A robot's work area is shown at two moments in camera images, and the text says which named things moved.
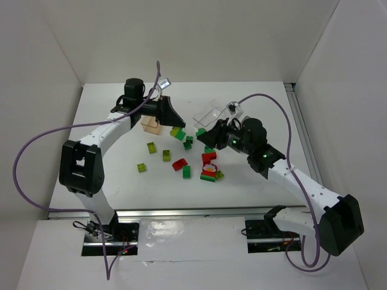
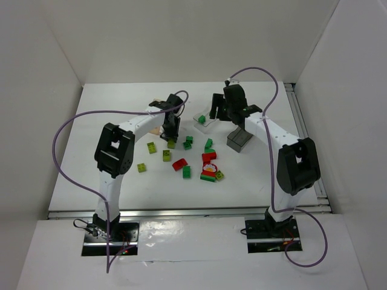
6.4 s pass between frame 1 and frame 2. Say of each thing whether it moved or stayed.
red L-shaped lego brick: stayed
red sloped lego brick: stayed
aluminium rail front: stayed
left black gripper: moved
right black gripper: moved
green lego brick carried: moved
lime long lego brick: moved
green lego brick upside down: stayed
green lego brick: stayed
